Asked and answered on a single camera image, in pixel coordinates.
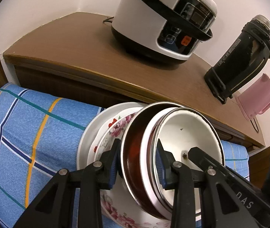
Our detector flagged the blue plaid tablecloth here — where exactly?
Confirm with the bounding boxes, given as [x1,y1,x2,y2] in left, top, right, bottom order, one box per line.
[0,83,249,228]

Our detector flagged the plain grey plate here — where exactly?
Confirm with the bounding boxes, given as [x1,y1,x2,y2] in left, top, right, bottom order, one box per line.
[77,102,147,171]

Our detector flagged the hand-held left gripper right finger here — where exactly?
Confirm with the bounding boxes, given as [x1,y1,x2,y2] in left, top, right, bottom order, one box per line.
[156,139,260,228]

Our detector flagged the white plate with pink flowers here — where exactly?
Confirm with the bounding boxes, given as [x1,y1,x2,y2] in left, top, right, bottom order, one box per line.
[94,114,173,228]

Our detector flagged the white enamel bowl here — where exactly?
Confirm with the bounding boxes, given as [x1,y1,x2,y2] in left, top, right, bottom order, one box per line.
[152,108,226,209]

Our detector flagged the black kettle power cable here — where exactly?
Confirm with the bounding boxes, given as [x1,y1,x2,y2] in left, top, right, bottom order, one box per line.
[250,117,260,133]

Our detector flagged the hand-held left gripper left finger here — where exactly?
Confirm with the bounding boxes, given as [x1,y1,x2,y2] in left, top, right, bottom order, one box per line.
[14,138,122,228]

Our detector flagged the red plastic bowl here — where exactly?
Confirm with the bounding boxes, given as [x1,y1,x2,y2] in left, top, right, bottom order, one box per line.
[140,108,202,215]

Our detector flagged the tall black thermos flask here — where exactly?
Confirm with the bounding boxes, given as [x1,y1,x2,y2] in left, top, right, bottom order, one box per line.
[204,15,270,104]

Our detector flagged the white plate with red flowers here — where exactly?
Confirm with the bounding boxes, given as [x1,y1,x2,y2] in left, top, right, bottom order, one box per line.
[93,110,140,152]

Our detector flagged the white and black rice cooker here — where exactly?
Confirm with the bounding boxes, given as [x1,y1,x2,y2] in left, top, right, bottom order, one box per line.
[111,0,218,64]

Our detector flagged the brown wooden cabinet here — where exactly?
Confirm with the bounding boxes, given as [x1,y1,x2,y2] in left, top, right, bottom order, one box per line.
[3,11,266,150]

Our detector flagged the pink electric kettle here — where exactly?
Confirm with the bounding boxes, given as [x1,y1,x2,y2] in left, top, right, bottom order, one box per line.
[235,73,270,120]

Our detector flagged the stainless steel bowl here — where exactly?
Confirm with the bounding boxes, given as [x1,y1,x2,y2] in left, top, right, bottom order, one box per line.
[120,102,202,221]

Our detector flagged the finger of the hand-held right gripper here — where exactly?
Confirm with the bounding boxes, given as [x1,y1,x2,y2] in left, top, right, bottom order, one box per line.
[188,147,233,181]

